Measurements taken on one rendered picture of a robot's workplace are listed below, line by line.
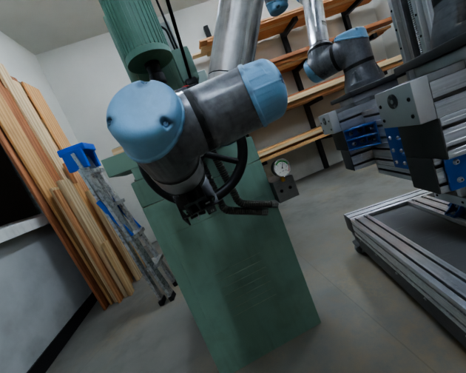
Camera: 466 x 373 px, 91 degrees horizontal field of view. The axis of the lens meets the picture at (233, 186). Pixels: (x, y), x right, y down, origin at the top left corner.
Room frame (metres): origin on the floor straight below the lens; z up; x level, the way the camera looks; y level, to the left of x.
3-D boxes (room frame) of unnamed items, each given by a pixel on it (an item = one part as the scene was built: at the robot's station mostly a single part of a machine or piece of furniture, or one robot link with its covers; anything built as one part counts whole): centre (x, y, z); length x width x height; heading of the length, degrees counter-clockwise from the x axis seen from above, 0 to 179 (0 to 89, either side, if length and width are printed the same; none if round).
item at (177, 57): (1.18, 0.00, 1.22); 0.09 x 0.08 x 0.15; 9
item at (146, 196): (1.07, 0.13, 0.76); 0.57 x 0.45 x 0.09; 9
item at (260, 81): (0.31, -0.04, 0.83); 0.11 x 0.11 x 0.08; 7
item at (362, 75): (0.98, -0.68, 0.87); 0.15 x 0.15 x 0.10
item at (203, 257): (1.06, 0.14, 0.35); 0.58 x 0.45 x 0.71; 9
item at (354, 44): (0.99, -0.67, 0.98); 0.13 x 0.12 x 0.14; 39
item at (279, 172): (0.78, -0.18, 0.65); 0.06 x 0.04 x 0.08; 99
